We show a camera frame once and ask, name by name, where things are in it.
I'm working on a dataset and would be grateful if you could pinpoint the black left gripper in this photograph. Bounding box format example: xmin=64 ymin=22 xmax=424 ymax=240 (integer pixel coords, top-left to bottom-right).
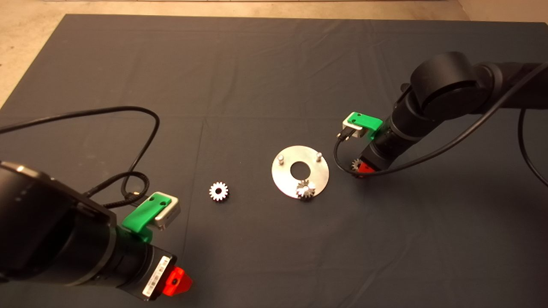
xmin=106 ymin=228 xmax=194 ymax=301

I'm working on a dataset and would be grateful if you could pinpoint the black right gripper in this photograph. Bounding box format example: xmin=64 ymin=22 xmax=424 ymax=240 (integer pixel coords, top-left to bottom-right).
xmin=357 ymin=122 xmax=418 ymax=175

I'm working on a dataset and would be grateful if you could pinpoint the bright steel planetary gear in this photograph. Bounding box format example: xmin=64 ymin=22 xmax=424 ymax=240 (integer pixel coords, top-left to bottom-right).
xmin=209 ymin=182 xmax=229 ymax=202

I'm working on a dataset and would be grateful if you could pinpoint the round metal carrier plate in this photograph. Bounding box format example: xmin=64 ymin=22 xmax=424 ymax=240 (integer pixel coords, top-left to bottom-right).
xmin=271 ymin=145 xmax=330 ymax=200

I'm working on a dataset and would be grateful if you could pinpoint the dark grey table cloth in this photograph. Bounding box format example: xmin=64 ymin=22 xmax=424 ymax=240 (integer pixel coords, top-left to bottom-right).
xmin=0 ymin=14 xmax=548 ymax=308

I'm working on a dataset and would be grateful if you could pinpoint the smooth black right camera cable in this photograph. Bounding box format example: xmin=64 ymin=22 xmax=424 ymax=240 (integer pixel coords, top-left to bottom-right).
xmin=333 ymin=62 xmax=548 ymax=187

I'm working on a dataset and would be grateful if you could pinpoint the smooth black camera cable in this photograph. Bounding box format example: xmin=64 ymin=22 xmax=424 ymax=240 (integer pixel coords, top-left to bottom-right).
xmin=0 ymin=106 xmax=161 ymax=201
xmin=333 ymin=62 xmax=548 ymax=187

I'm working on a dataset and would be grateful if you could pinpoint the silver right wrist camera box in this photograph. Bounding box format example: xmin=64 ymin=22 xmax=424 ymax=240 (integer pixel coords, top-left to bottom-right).
xmin=342 ymin=118 xmax=369 ymax=138

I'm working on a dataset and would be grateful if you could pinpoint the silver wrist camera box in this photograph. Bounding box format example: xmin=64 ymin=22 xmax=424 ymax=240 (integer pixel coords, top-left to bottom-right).
xmin=342 ymin=118 xmax=369 ymax=138
xmin=154 ymin=192 xmax=181 ymax=231

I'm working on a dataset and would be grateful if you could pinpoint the green right camera mount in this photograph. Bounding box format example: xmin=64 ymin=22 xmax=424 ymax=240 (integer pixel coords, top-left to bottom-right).
xmin=348 ymin=112 xmax=383 ymax=139

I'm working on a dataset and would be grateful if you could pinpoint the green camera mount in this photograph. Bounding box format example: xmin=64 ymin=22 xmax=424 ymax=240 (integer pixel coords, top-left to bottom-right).
xmin=348 ymin=112 xmax=383 ymax=139
xmin=122 ymin=192 xmax=172 ymax=243

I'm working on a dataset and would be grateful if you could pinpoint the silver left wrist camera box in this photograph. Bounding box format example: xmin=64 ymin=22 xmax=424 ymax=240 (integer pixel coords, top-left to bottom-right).
xmin=154 ymin=192 xmax=181 ymax=231

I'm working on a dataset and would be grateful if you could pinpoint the green left camera mount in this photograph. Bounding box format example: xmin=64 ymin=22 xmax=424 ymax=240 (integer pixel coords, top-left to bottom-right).
xmin=122 ymin=192 xmax=172 ymax=243

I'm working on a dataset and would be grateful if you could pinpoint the braided black left arm cable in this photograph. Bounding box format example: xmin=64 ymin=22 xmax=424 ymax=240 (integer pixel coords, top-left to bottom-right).
xmin=82 ymin=171 xmax=150 ymax=209

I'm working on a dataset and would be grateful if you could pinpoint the smooth black left camera cable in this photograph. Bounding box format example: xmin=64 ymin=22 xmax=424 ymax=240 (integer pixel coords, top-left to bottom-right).
xmin=0 ymin=106 xmax=161 ymax=201

